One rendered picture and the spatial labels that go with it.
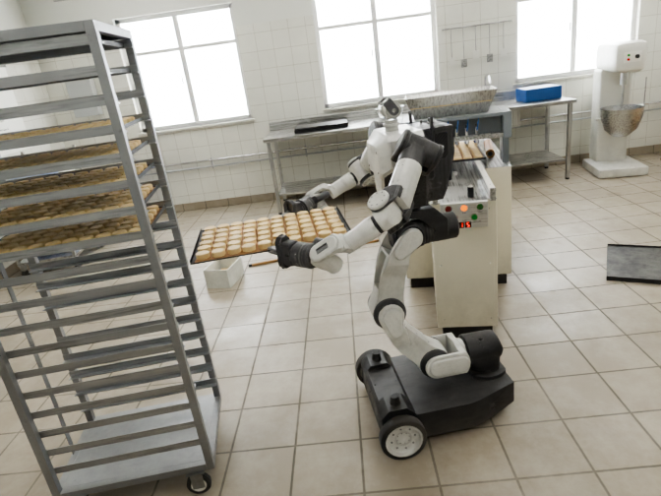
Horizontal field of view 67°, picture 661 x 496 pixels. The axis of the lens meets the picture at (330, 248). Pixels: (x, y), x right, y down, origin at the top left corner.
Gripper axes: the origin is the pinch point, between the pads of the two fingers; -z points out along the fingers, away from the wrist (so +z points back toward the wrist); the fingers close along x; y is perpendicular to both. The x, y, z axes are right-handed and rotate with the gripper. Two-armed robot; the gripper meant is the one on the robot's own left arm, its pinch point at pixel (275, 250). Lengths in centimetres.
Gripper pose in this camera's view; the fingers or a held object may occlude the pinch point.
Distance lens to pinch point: 183.1
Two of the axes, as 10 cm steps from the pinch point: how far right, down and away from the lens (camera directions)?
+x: -1.3, -9.3, -3.5
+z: 8.0, 1.2, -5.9
